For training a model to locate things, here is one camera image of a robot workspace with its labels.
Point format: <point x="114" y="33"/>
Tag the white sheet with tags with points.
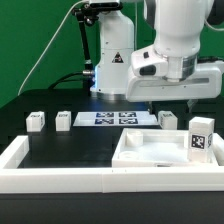
<point x="115" y="118"/>

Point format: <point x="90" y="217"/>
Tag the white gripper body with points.
<point x="152" y="77"/>

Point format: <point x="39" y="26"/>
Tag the white square table top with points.
<point x="155" y="148"/>

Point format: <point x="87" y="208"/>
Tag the white U-shaped fence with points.
<point x="14" y="180"/>

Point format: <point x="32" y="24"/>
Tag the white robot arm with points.
<point x="178" y="25"/>

